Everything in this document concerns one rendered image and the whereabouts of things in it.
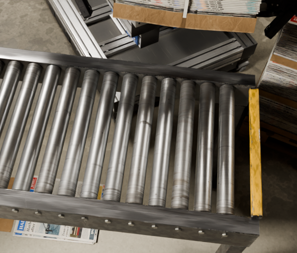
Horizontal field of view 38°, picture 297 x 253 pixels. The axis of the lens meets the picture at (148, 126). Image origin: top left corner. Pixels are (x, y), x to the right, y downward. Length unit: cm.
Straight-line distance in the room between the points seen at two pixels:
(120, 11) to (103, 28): 119
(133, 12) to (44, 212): 60
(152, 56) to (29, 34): 81
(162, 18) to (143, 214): 53
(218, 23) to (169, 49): 111
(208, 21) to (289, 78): 74
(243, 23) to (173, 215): 55
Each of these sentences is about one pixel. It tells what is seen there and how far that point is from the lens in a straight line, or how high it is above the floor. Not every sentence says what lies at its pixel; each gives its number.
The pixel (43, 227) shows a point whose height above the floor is 1.
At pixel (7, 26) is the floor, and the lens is 276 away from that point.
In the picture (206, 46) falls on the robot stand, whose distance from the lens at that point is 233.
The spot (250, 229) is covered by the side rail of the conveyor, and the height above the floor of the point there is 80.
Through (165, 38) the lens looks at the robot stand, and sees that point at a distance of 234.
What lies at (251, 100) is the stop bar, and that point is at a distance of 140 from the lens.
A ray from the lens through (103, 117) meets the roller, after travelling 134.
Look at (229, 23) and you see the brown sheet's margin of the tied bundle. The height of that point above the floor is 110.
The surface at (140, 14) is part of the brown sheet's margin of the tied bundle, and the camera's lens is 119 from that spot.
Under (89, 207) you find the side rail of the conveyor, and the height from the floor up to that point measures 80.
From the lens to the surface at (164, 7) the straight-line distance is 118.
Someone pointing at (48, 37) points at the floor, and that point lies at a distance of 265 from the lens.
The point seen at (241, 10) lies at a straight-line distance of 119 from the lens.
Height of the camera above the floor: 194
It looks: 59 degrees down
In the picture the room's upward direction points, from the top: 5 degrees clockwise
